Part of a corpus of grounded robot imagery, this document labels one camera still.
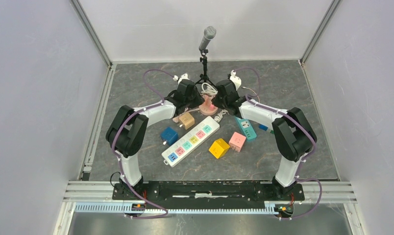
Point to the silver microphone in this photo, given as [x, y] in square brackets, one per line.
[209, 34]

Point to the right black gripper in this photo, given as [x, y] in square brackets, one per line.
[215, 102]

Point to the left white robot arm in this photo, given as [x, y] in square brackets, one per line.
[127, 130]

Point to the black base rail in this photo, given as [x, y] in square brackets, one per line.
[246, 194]

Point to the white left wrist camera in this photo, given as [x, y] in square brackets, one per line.
[178, 79]

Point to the round pink socket base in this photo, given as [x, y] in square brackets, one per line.
[207, 112]

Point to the pink adapter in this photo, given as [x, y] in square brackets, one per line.
[209, 103]

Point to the black tripod stand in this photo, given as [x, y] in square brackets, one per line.
[204, 78]

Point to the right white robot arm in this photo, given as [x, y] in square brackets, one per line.
[294, 136]

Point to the beige cube plug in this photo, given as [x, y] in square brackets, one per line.
[186, 121]

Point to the yellow cube plug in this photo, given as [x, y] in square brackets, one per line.
[219, 148]

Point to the blue cube plug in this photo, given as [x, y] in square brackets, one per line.
[169, 136]

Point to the white power strip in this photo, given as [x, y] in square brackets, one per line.
[190, 141]

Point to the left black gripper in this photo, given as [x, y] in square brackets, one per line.
[199, 99]

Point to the pink cube plug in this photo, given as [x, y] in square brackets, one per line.
[237, 141]

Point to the teal power strip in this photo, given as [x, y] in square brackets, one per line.
[246, 128]

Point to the blue green toy block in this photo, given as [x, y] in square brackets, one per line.
[265, 128]

